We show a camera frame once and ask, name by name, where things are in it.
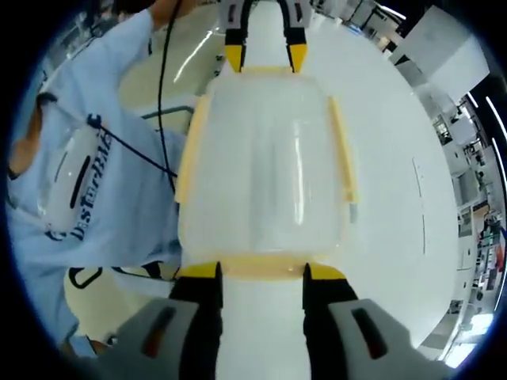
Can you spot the white chest device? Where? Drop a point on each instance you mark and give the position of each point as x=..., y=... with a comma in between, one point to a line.
x=63, y=186

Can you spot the row of white desks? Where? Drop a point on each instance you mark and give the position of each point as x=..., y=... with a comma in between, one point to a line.
x=467, y=178

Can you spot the clear plastic bag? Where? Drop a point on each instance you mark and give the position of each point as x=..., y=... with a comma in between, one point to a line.
x=257, y=158

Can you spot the white square pillar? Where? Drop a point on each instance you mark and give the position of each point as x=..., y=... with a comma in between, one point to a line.
x=443, y=47

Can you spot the person's head and neck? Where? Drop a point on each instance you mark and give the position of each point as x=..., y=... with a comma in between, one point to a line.
x=25, y=142

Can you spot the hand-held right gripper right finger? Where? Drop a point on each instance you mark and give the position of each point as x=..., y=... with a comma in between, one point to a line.
x=336, y=328

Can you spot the operator in light-blue shirt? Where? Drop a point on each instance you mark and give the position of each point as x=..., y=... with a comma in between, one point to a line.
x=119, y=221

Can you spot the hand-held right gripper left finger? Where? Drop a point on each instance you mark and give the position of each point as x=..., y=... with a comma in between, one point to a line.
x=190, y=324

